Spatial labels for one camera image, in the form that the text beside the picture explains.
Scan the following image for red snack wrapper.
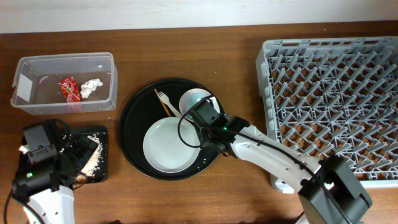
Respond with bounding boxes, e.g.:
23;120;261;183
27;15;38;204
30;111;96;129
59;77;81;103

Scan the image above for white napkin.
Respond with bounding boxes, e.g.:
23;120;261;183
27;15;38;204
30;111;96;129
80;78;103;98

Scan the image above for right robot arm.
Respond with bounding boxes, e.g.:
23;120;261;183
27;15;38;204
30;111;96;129
184;99;373;223

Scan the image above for clear plastic bin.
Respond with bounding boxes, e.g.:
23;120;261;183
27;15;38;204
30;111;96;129
11;52;118;115

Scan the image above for rice and pasta leftovers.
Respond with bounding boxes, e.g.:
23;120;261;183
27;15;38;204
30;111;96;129
74;133;103;184

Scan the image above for grey plate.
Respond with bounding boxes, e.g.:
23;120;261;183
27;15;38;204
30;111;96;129
142;117;200;174

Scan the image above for black rectangular tray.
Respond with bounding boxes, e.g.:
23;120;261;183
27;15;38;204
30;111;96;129
18;125;109;184

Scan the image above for grey dishwasher rack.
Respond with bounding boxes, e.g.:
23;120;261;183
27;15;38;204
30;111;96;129
256;36;397;189

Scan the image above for light blue cup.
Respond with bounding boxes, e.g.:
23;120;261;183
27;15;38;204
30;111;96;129
187;93;203;108

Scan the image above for white plastic fork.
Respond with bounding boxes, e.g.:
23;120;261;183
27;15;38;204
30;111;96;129
157;91;182;118

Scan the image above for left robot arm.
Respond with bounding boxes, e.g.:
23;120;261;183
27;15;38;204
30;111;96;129
11;119;98;223

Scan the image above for wooden chopstick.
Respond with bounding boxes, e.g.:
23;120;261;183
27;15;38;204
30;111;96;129
154;88;171;117

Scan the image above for round black serving tray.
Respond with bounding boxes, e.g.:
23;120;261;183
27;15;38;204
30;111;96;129
118;78;218;181

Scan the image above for white bowl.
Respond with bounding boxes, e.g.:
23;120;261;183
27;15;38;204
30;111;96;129
179;88;221;121

